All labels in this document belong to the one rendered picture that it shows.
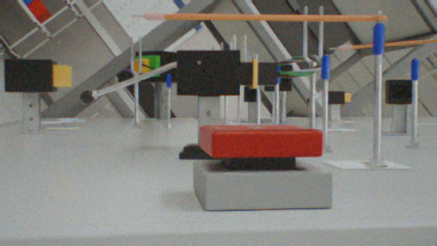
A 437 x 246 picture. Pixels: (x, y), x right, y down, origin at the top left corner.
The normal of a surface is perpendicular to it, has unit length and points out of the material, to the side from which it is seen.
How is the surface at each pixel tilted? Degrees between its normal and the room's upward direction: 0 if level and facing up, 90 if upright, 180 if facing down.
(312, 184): 90
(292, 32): 90
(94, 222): 53
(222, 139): 90
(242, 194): 90
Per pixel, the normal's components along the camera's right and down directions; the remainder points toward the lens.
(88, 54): 0.04, -0.07
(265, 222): 0.00, -1.00
